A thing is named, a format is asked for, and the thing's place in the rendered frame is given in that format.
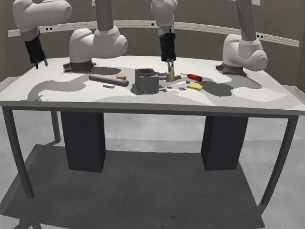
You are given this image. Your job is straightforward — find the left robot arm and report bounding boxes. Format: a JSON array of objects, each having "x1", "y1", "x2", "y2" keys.
[{"x1": 151, "y1": 0, "x2": 268, "y2": 76}]

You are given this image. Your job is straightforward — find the tan gear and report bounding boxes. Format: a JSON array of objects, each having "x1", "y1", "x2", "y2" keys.
[{"x1": 160, "y1": 67, "x2": 175, "y2": 82}]

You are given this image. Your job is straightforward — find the pale yellow square pad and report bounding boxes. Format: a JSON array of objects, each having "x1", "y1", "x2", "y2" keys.
[{"x1": 187, "y1": 82, "x2": 205, "y2": 91}]

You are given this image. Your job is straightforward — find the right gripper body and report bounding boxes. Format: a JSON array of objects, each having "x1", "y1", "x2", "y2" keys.
[{"x1": 20, "y1": 26, "x2": 45, "y2": 63}]

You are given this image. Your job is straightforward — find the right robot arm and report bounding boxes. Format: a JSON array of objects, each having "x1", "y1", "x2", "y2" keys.
[{"x1": 12, "y1": 0, "x2": 128, "y2": 72}]

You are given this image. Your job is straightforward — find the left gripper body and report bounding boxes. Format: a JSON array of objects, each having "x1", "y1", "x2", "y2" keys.
[{"x1": 158, "y1": 26, "x2": 176, "y2": 62}]

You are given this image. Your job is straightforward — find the grey metal shaft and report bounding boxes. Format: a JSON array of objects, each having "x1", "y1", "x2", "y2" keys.
[{"x1": 89, "y1": 74, "x2": 129, "y2": 86}]

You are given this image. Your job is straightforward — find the red cylinder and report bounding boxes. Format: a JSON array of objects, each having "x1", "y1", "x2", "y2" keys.
[{"x1": 180, "y1": 73, "x2": 203, "y2": 82}]

